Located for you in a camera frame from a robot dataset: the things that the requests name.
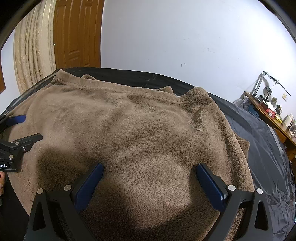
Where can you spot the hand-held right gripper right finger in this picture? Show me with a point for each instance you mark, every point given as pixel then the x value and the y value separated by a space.
pixel 211 187

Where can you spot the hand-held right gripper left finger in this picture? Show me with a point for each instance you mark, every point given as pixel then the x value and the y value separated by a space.
pixel 89 187

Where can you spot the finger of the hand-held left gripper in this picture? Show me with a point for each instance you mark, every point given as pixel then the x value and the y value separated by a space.
pixel 15 120
pixel 30 139

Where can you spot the brown fleece sweater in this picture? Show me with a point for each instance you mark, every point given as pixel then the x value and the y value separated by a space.
pixel 138 127

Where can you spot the person's left hand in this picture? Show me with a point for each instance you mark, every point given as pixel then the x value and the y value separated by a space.
pixel 1 185

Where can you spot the black satin bed sheet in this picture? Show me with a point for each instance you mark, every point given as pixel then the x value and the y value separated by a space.
pixel 261 150

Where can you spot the beige patterned curtain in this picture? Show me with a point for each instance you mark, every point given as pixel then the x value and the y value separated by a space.
pixel 32 58

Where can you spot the wooden desk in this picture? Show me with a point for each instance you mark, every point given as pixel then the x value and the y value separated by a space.
pixel 279 134

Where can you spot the white plastic bag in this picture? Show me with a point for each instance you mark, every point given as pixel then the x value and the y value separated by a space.
pixel 240 103

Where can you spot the red box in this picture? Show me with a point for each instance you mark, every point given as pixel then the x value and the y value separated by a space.
pixel 269 111

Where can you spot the white kettle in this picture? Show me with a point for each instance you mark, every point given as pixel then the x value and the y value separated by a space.
pixel 288 120

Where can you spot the brown panelled wooden door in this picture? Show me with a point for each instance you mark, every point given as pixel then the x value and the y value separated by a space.
pixel 78 34

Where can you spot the small black monitor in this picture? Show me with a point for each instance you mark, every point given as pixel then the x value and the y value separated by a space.
pixel 267 90

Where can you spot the white wall socket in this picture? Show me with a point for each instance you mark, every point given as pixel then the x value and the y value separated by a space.
pixel 285 97

